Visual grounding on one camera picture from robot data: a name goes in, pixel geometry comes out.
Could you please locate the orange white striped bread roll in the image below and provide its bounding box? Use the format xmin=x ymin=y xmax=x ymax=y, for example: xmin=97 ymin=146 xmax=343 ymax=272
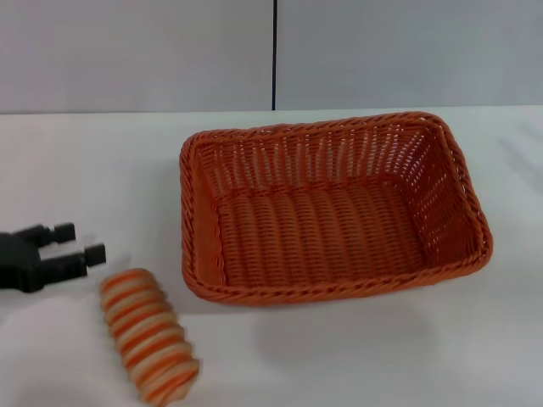
xmin=99 ymin=267 xmax=201 ymax=404

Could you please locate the orange woven plastic basket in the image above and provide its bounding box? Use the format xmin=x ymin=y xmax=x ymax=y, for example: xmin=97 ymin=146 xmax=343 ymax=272
xmin=177 ymin=110 xmax=495 ymax=307

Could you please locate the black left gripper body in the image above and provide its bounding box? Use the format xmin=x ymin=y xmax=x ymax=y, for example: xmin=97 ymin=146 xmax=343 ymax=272
xmin=0 ymin=231 xmax=47 ymax=294

